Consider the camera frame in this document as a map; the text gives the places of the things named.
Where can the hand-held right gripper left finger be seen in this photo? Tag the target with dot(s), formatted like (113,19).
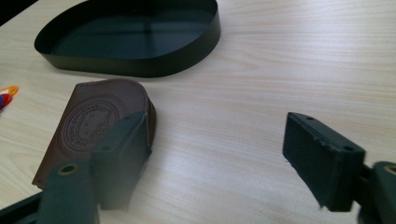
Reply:
(120,161)

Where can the brown leather key case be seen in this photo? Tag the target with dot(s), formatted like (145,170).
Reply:
(90,121)

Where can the black key rack with tray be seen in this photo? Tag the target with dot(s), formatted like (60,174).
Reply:
(134,37)

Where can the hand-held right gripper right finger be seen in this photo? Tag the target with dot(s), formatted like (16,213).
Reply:
(323,165)

